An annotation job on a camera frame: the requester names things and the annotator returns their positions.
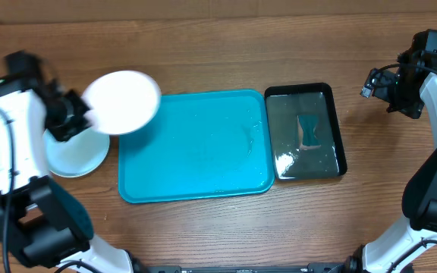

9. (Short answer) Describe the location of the light blue plate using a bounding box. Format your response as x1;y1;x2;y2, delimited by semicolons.
43;129;110;178

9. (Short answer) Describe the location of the pink white plate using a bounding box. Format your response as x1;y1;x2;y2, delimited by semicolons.
81;71;161;135

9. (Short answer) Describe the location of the green scrubbing sponge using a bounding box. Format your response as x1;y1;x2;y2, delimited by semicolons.
298;115;321;150

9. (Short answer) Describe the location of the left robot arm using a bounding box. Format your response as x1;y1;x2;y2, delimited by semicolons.
0;74;148;272

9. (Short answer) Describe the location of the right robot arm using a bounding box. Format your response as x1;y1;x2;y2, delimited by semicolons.
332;49;437;272

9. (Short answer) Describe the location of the black rectangular water tray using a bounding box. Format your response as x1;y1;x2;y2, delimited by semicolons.
264;83;347;181

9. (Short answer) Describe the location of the teal plastic tray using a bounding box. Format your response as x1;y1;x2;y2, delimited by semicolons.
118;89;275;204

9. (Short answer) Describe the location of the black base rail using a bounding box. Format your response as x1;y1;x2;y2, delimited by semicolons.
146;262;344;273

